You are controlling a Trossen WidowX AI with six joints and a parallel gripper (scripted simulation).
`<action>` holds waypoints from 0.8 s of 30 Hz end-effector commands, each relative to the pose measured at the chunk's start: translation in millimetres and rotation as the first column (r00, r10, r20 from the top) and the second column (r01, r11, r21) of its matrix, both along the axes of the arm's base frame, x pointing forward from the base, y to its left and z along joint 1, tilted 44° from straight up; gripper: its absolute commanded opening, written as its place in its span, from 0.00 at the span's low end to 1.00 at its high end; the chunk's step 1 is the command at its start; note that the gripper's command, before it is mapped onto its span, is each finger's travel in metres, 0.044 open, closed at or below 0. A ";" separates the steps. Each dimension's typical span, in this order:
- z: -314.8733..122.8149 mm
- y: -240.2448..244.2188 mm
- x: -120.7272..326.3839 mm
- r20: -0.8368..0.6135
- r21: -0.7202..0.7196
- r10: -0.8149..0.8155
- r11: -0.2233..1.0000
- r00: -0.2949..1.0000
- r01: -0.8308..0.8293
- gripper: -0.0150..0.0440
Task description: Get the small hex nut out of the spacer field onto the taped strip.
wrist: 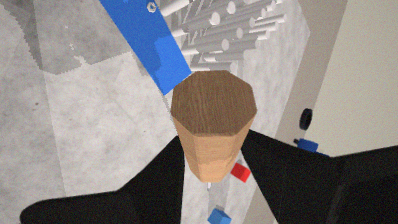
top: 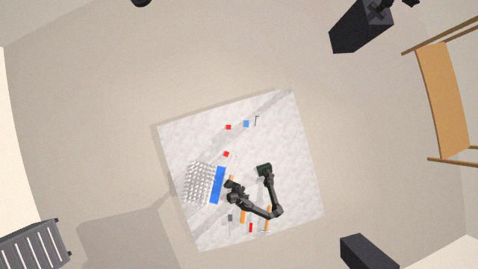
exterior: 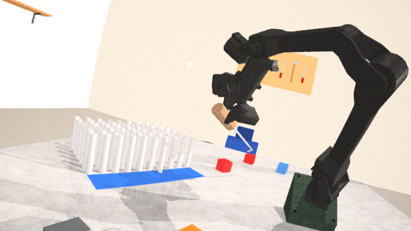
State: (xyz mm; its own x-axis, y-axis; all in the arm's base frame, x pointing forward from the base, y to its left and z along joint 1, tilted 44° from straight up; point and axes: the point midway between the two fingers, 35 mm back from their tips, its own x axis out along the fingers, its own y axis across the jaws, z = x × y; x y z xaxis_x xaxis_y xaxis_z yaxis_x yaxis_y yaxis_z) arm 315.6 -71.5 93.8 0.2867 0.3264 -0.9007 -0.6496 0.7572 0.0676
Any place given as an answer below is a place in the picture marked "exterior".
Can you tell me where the blue flat strip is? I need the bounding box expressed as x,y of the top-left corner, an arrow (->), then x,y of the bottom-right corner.
87,167 -> 204,190

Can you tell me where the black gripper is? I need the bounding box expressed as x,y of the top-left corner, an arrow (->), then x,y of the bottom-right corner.
223,70 -> 262,126

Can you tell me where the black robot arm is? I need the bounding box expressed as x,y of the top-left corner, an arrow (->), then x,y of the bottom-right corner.
212,24 -> 409,210

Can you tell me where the small light blue cube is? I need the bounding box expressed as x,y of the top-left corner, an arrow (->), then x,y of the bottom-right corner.
276,162 -> 288,175

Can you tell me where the red cube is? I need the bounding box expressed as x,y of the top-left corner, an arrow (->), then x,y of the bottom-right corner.
243,153 -> 256,165
216,158 -> 232,173

